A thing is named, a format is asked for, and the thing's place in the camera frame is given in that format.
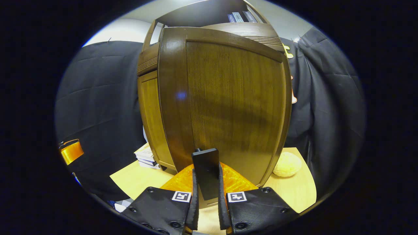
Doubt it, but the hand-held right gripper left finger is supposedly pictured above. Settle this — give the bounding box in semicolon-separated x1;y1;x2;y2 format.
126;163;200;235

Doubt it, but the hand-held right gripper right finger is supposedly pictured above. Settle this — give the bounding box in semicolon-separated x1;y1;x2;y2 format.
217;162;299;235

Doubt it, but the black door handle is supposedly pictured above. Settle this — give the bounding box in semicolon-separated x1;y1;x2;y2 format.
191;148;220;201

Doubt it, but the wooden cabinet door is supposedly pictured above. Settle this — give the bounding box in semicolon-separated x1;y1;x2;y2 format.
158;26;293;209
137;70;177;170

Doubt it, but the wooden double-door shoe cabinet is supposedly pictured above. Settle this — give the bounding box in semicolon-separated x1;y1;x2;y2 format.
137;0;286;173

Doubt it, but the stack of books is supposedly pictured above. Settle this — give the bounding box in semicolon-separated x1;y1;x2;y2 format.
134;143;161;169

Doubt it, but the pale yellow round bun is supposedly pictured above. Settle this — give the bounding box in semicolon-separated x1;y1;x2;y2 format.
273;151;302;178

